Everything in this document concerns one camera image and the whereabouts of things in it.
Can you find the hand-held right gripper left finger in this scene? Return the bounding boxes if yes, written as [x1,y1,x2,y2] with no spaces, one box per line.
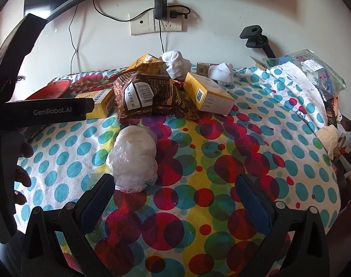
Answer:
[21,174,116,277]

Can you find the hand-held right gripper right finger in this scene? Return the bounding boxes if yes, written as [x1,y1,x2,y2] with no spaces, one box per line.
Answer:
[235,175,329,277]

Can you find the red bowl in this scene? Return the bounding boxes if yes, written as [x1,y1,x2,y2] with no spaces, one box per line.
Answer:
[25,79,78,102]

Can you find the small yellow medicine box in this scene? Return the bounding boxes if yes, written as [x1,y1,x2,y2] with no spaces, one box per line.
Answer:
[74,88,116,119]

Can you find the clear plastic bag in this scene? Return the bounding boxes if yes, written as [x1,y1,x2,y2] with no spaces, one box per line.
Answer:
[106,125,159,194]

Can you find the brown snack bag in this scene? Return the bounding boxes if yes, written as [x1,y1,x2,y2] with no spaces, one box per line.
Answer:
[113,71,189,121]

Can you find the yellow snack bag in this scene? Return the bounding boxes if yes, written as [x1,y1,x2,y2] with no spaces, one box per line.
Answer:
[128,53,166,77]

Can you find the large yellow medicine box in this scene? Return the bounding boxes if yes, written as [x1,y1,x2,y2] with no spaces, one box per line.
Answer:
[182,72,236,116]

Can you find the white knit sock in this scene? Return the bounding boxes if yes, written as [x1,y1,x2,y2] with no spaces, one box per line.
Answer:
[165,58,192,79]

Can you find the person's left hand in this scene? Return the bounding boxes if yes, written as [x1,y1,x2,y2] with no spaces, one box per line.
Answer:
[14,140,34,207]

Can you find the polka-dot blanket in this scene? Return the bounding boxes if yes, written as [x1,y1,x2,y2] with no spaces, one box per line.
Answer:
[15,63,343,277]

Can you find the beige crumpled paper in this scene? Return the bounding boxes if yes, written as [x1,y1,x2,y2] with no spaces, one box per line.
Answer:
[316,125,341,160]

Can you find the white balled sock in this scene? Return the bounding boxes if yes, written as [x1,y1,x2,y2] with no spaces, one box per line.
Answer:
[208,62,234,86]

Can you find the small brown cardboard box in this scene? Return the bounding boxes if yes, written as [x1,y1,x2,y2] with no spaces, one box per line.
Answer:
[250,56,270,70]

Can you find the small red cardboard box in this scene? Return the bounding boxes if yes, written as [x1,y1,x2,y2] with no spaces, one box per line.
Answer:
[196,62,220,75]

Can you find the clear plastic bags pile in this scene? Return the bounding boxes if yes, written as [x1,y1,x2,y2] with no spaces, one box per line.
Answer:
[264,49,347,100]

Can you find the black power adapter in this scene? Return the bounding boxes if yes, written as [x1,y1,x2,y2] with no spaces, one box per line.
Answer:
[153,0,168,21]

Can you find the black angled plug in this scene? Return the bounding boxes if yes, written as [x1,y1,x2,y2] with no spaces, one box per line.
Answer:
[169,8,191,19]

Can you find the thin black cable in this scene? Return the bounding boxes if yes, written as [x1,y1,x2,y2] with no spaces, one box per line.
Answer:
[68,5,78,73]

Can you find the black plug cable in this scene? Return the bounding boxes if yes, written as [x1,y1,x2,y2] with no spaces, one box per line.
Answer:
[93,0,191,23]

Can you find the white antenna wall socket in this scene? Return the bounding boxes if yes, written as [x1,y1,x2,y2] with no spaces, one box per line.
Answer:
[129,11,156,36]

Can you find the black adapter cable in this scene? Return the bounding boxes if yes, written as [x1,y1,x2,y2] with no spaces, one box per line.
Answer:
[159,20,165,53]

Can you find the white power wall socket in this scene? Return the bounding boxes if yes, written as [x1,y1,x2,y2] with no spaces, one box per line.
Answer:
[155,9,183,33]

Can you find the black clamp mount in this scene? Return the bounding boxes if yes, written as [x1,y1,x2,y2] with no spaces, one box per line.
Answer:
[239,25,278,59]

